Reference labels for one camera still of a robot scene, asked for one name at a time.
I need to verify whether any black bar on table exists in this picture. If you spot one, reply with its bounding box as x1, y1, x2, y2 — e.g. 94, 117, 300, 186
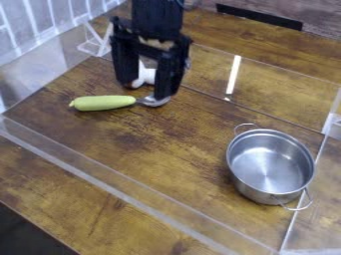
215, 3, 304, 31

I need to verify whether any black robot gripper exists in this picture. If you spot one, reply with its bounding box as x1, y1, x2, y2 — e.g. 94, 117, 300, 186
111, 0, 191, 100

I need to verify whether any clear acrylic enclosure wall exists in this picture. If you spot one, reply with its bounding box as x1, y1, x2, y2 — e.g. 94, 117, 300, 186
0, 20, 341, 255

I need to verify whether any clear acrylic triangle stand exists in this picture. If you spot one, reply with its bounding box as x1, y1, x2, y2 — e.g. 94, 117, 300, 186
78, 22, 114, 57

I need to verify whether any green handled metal spoon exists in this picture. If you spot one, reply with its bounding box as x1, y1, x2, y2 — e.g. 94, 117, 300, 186
70, 96, 171, 112

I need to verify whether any red white plush mushroom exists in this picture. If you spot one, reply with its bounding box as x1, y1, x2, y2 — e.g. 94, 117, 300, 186
126, 62, 157, 89

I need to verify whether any stainless steel pot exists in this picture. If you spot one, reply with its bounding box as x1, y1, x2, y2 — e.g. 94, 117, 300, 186
225, 123, 316, 211

